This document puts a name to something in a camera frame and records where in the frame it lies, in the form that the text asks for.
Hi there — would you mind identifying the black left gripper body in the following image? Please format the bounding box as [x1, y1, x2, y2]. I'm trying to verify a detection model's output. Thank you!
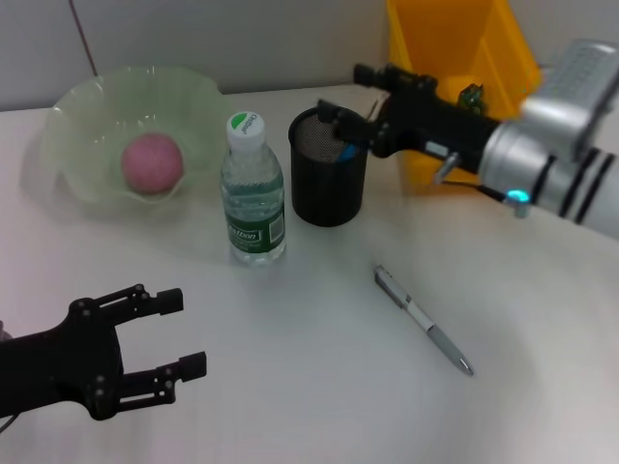
[0, 298, 126, 421]

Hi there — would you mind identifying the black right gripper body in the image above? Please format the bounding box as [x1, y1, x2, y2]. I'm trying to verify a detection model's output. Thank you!
[373, 64, 500, 174]

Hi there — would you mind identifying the clear green-label water bottle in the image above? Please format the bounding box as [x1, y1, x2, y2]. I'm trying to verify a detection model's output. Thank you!
[220, 110, 287, 268]

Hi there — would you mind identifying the pink peach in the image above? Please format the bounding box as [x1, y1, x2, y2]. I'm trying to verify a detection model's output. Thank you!
[120, 132, 186, 195]

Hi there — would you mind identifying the grey white pen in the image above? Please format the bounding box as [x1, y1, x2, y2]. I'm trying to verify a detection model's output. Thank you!
[371, 263, 475, 377]

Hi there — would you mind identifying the black mesh pen holder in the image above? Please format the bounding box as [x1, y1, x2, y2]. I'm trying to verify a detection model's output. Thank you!
[288, 105, 369, 228]

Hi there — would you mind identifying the yellow plastic storage bin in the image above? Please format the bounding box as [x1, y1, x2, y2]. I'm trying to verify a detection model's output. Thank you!
[385, 0, 544, 190]

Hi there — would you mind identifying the pale green wavy bowl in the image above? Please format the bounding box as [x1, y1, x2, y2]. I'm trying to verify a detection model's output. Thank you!
[41, 65, 242, 214]

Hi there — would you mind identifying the right gripper cable with plug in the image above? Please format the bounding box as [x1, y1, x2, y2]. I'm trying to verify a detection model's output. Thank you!
[433, 152, 532, 219]

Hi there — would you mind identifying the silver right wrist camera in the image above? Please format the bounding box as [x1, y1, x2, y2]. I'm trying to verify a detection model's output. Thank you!
[520, 38, 619, 154]

